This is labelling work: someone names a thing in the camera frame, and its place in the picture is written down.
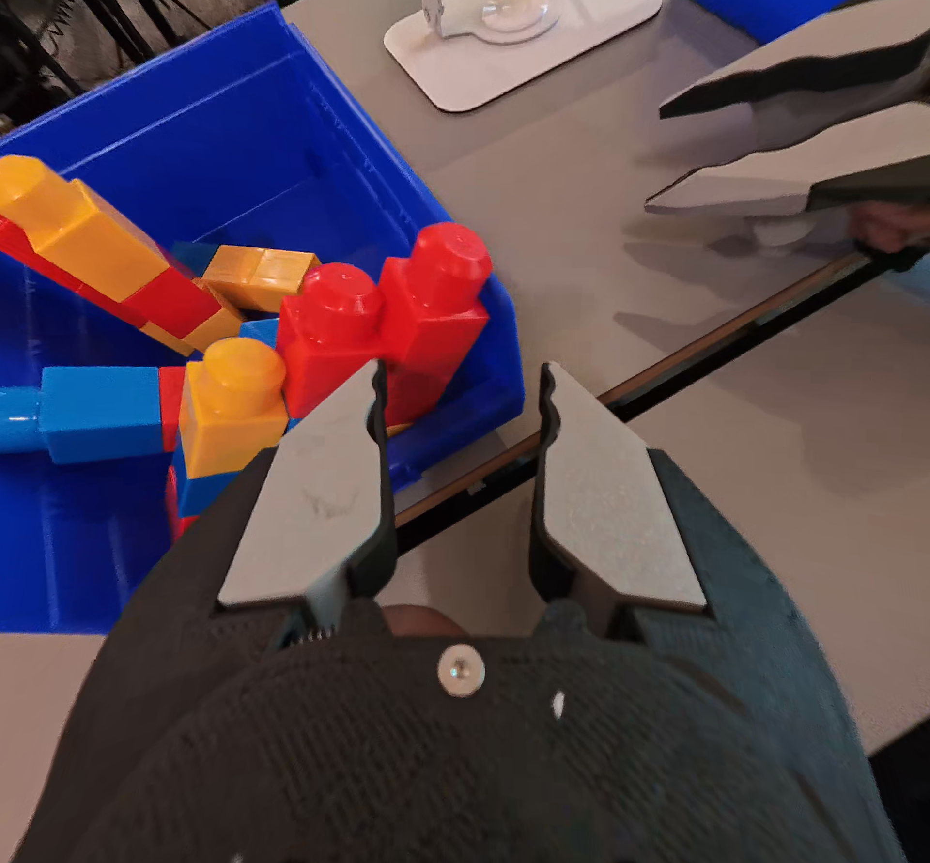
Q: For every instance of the black tripod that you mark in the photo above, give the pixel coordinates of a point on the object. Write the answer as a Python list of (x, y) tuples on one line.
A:
[(94, 6)]

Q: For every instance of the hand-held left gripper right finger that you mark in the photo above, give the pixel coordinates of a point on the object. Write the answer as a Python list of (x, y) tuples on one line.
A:
[(610, 514)]

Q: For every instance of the white document stand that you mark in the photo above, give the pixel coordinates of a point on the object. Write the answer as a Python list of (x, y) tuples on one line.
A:
[(581, 13)]

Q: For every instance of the person's right hand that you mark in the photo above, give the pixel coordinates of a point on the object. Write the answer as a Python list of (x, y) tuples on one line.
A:
[(894, 227)]

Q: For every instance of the yellow building block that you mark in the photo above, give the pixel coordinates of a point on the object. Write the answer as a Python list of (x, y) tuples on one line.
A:
[(225, 420)]

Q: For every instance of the pile of colourful toy blocks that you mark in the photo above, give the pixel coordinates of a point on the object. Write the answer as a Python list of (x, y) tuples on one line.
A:
[(94, 238)]

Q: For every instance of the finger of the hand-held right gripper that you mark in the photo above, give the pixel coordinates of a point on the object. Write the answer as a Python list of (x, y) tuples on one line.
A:
[(763, 184), (835, 38)]

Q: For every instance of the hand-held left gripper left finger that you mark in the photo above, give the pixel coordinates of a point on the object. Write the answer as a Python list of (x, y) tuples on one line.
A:
[(312, 514)]

